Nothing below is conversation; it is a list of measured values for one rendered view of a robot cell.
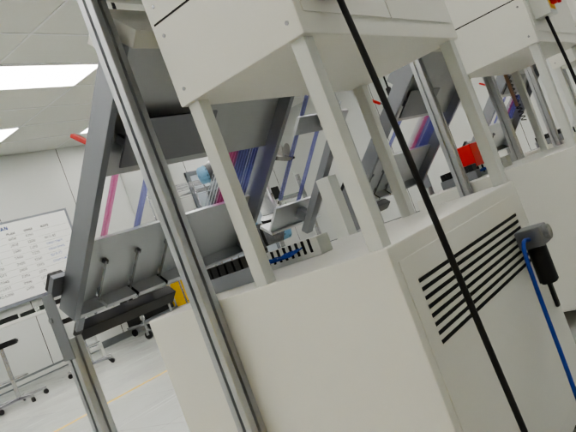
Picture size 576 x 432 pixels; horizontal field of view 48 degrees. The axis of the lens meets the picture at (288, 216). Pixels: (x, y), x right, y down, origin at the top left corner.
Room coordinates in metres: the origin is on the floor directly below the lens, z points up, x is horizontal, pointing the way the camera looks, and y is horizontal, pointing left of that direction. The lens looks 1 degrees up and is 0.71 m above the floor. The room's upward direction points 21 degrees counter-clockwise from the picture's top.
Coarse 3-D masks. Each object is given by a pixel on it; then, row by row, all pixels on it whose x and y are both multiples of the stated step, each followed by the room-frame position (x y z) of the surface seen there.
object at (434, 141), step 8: (456, 96) 3.11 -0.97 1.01; (456, 104) 3.12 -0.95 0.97; (448, 112) 3.15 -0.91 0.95; (448, 120) 3.16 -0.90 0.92; (432, 136) 3.22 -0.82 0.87; (432, 144) 3.23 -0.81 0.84; (432, 152) 3.24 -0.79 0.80; (424, 160) 3.27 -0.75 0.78; (432, 160) 3.26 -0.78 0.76; (424, 168) 3.28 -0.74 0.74; (424, 176) 3.30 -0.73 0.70
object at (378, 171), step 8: (400, 152) 2.98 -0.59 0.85; (416, 152) 3.12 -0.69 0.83; (424, 152) 3.23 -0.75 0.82; (400, 160) 3.02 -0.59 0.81; (416, 160) 3.19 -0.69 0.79; (376, 168) 2.83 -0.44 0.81; (400, 168) 3.07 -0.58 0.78; (408, 168) 3.16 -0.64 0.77; (376, 176) 2.88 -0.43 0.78; (384, 176) 2.95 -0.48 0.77; (408, 176) 3.22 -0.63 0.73; (376, 184) 2.93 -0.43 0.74; (384, 184) 3.01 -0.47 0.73
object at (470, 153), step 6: (468, 144) 3.46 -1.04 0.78; (474, 144) 3.51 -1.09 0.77; (462, 150) 3.48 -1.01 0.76; (468, 150) 3.46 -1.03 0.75; (474, 150) 3.49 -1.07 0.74; (462, 156) 3.49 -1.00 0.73; (468, 156) 3.47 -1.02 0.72; (474, 156) 3.46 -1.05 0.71; (480, 156) 3.53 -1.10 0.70; (462, 162) 3.50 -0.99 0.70; (468, 162) 3.48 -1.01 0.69; (474, 162) 3.46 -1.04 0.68; (480, 162) 3.50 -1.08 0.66
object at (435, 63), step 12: (432, 60) 2.68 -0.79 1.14; (444, 60) 2.79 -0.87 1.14; (432, 72) 2.75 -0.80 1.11; (444, 72) 2.87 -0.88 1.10; (432, 84) 2.83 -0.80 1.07; (444, 84) 2.94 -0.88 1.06; (408, 96) 2.59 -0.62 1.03; (420, 96) 2.68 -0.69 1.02; (444, 96) 3.03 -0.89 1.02; (408, 108) 2.65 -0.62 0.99; (420, 108) 2.76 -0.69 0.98; (444, 108) 3.12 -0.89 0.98
